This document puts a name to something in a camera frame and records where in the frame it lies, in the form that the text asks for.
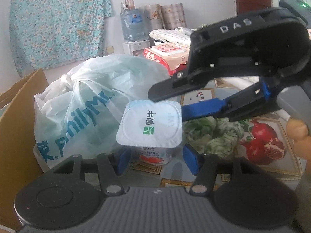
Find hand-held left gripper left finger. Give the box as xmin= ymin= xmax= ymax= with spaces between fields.
xmin=56 ymin=147 xmax=132 ymax=196

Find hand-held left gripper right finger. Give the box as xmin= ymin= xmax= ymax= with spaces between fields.
xmin=183 ymin=144 xmax=255 ymax=196

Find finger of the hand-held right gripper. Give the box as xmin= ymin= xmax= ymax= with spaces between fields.
xmin=181 ymin=83 xmax=270 ymax=123
xmin=148 ymin=70 xmax=217 ymax=102

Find white yogurt cup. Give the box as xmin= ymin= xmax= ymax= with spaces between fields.
xmin=116 ymin=99 xmax=183 ymax=167

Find brown cardboard box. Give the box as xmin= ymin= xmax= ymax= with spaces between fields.
xmin=0 ymin=68 xmax=50 ymax=231

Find person's right hand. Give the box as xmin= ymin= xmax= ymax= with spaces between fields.
xmin=286 ymin=119 xmax=311 ymax=175

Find green white braided scrunchie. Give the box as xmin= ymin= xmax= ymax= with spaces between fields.
xmin=182 ymin=116 xmax=245 ymax=159

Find orange wet wipes pack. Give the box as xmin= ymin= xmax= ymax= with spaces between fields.
xmin=143 ymin=43 xmax=190 ymax=76

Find folded white quilt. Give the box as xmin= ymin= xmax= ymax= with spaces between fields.
xmin=149 ymin=28 xmax=195 ymax=48

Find fruit print mat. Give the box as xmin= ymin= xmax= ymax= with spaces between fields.
xmin=129 ymin=78 xmax=307 ymax=192

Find translucent plastic bag teal print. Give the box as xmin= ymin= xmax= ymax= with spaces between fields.
xmin=34 ymin=55 xmax=172 ymax=173

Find checked rolled mat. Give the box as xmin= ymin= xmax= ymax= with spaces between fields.
xmin=160 ymin=3 xmax=187 ymax=30

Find floral rolled mat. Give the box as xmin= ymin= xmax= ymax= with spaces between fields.
xmin=144 ymin=4 xmax=163 ymax=33

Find blue water jug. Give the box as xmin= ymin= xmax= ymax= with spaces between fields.
xmin=120 ymin=7 xmax=149 ymax=42

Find teal floral cloth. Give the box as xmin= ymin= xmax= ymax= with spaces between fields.
xmin=10 ymin=0 xmax=113 ymax=78

